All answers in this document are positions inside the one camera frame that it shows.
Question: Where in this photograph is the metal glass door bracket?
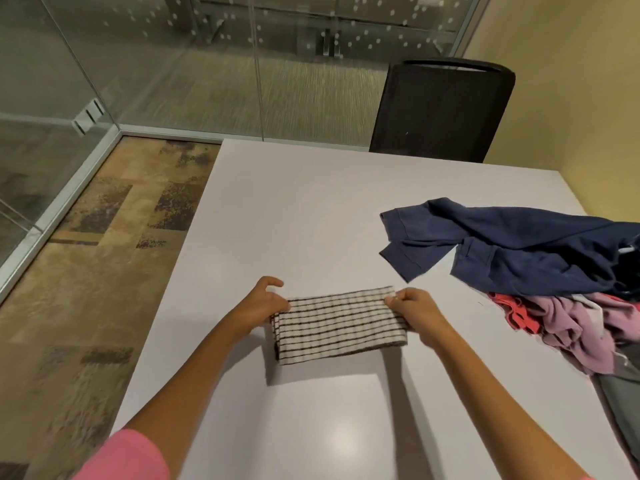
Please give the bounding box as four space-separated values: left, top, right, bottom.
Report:
72 98 107 137

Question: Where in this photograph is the person's left hand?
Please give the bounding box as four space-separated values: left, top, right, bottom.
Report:
231 276 291 341

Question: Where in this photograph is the striped knit top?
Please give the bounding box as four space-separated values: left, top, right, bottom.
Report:
269 286 411 367

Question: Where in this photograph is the mauve striped t-shirt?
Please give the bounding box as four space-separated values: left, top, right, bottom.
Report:
522 293 640 375

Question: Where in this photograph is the person's left forearm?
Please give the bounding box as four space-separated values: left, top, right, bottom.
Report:
123 319 253 480

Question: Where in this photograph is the black orange backpack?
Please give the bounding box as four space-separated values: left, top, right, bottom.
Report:
597 342 640 463

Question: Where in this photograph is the red garment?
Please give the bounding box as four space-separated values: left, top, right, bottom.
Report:
489 293 543 335

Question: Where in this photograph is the person's left pink sleeve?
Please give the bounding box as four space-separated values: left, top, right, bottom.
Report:
72 428 172 480

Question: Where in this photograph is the navy blue hoodie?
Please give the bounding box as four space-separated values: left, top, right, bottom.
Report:
379 197 640 298

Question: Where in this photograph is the person's right hand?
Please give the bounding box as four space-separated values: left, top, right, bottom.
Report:
383 287 453 351

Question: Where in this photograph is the person's right forearm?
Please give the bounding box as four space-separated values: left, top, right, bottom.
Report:
429 328 591 480

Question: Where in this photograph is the black mesh office chair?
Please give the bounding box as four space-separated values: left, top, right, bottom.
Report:
369 57 517 164

